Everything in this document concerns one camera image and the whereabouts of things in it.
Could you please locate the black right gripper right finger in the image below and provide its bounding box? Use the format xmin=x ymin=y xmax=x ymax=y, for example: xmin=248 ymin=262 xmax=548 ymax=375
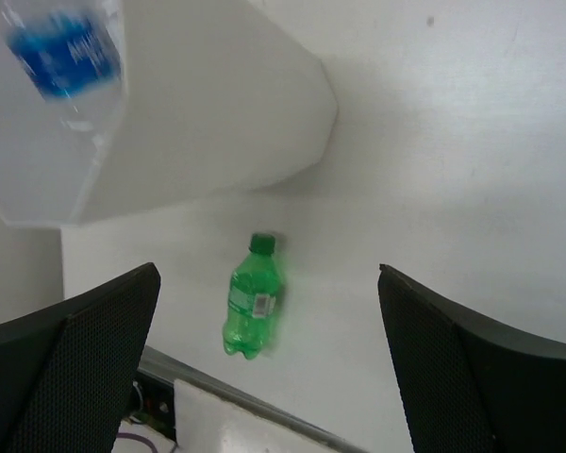
xmin=378 ymin=264 xmax=566 ymax=452

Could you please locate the green plastic soda bottle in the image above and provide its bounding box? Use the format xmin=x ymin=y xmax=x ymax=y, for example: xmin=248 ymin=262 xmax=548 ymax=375
xmin=222 ymin=232 xmax=283 ymax=361

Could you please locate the white octagonal plastic bin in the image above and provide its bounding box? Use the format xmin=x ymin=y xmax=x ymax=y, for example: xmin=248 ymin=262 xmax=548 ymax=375
xmin=0 ymin=1 xmax=338 ymax=228

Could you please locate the clear bottle blue label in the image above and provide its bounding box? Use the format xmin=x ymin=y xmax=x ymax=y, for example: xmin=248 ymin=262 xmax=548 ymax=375
xmin=0 ymin=1 xmax=126 ymax=167

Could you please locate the aluminium table edge rail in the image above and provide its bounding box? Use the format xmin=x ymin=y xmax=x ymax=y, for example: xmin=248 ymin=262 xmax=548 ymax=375
xmin=139 ymin=346 xmax=364 ymax=453

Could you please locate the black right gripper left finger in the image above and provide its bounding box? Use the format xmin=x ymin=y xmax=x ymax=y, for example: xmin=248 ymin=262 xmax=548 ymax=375
xmin=0 ymin=263 xmax=160 ymax=452

